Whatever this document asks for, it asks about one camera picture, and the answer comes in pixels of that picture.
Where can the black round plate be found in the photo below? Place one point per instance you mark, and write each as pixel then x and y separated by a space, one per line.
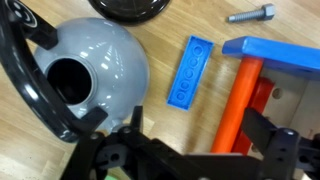
pixel 128 9

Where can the blue building block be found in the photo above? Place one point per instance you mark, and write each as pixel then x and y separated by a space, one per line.
pixel 190 73

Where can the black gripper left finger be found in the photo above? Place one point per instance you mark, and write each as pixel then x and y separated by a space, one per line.
pixel 133 153

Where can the gray toy bolt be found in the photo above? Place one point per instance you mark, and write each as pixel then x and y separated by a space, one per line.
pixel 250 14

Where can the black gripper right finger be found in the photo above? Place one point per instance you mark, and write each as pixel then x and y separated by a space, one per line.
pixel 283 150

